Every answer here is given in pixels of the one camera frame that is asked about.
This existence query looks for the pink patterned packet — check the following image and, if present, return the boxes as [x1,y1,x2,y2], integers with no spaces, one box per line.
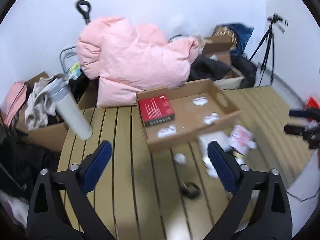
[228,125,257,155]

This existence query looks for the translucent white plastic box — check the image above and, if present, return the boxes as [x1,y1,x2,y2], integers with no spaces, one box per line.
[198,130,232,165]

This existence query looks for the black round lid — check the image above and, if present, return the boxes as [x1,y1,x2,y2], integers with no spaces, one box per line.
[180,181,201,199]

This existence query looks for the red bucket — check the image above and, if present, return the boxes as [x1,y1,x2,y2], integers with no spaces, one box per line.
[305,96,319,123]

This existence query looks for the black backpack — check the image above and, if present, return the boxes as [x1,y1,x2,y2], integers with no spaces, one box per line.
[231,55,257,88]

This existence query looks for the left cardboard box with clothes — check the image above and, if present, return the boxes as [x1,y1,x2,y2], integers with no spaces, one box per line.
[15,80,98,152]

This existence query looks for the blue cloth bag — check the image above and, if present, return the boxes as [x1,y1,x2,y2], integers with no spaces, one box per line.
[226,23,254,56]

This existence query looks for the white tall thermos bottle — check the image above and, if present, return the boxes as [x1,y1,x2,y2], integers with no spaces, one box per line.
[46,74,93,140]

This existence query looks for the open cardboard box behind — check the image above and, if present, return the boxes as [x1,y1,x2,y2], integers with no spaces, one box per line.
[202,35,245,90]

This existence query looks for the black garment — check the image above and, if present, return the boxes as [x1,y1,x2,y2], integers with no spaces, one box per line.
[188,56,232,81]

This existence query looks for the beige crumpled clothes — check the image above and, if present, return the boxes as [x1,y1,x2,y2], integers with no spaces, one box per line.
[24,74,68,131]

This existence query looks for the shallow cardboard tray box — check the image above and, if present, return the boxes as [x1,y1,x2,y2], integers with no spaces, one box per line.
[136,79,241,152]

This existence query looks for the woven rattan ball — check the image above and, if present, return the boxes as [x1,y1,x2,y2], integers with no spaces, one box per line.
[213,25,238,50]

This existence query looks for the pink backpack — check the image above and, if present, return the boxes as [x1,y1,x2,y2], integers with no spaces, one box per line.
[2,82,28,127]

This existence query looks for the red book box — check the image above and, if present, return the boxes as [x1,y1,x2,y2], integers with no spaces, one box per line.
[139,95,175,127]

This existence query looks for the pink duvet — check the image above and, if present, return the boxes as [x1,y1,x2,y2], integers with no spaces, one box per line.
[76,16,199,108]

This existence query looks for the black camera tripod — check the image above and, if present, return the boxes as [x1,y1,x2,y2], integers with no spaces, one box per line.
[249,22,275,87]

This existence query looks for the video camera on tripod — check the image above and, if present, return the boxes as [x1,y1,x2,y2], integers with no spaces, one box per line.
[267,14,289,33]

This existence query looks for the metal folding chair frame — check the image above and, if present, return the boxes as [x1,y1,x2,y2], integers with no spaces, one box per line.
[59,46,78,73]

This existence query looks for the black trolley handle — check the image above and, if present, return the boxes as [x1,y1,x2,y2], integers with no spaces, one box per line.
[75,0,91,25]

